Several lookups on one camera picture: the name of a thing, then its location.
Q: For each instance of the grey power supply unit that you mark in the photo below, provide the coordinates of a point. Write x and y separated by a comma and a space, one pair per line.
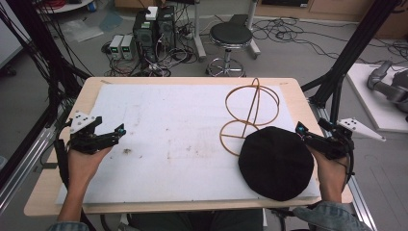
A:
115, 47
127, 47

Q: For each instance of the black round stool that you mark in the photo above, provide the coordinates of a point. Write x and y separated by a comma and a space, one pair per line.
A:
231, 35

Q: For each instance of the white table mat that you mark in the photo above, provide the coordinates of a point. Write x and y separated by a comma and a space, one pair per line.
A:
179, 144

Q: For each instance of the black hat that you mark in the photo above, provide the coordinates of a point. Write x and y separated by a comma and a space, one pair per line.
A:
275, 163

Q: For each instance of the black frame post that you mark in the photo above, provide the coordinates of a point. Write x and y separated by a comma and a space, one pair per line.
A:
356, 51
41, 48

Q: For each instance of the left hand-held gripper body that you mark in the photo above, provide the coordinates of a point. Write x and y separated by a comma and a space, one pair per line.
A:
84, 138

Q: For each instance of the white platform board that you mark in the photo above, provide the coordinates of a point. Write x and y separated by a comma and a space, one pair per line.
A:
378, 109

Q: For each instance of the clear plastic sheet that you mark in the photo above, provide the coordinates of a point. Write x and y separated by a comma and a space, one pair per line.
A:
81, 30

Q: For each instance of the aluminium rail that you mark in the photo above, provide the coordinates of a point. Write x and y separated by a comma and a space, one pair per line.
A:
25, 160
361, 202

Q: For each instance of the white round table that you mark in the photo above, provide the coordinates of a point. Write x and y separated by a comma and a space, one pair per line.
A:
64, 5

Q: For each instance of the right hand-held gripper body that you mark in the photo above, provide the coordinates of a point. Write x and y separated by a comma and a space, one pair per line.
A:
340, 139

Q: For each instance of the white box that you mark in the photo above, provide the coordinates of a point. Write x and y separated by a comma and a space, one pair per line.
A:
151, 13

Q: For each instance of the black computer tower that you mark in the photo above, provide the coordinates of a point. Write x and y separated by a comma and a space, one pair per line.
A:
145, 38
166, 27

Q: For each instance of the wooden cabinet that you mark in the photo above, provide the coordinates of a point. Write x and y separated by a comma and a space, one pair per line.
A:
336, 9

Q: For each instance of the person's dark trousers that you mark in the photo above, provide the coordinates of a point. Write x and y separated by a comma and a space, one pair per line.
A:
198, 221

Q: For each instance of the person's right hand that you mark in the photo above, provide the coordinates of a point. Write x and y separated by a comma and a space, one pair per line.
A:
330, 171

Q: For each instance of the person's left hand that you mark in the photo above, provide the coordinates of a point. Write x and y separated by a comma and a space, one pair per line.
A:
84, 165

